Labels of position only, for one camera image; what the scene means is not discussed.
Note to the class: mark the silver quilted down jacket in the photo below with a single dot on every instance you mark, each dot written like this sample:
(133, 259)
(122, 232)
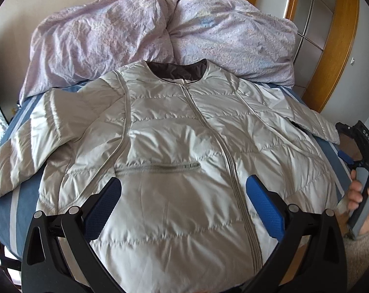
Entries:
(182, 141)

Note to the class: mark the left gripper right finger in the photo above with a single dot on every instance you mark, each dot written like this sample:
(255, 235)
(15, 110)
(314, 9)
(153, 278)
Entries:
(323, 267)

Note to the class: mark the pink floral duvet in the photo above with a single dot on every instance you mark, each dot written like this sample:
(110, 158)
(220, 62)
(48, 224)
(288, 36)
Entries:
(84, 42)

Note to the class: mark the wooden framed wall niche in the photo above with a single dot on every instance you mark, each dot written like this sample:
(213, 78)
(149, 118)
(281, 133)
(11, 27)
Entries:
(326, 33)

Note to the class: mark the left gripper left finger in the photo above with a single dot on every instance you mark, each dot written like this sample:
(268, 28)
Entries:
(44, 266)

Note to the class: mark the person's right hand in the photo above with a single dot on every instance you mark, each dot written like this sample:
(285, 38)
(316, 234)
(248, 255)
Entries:
(355, 198)

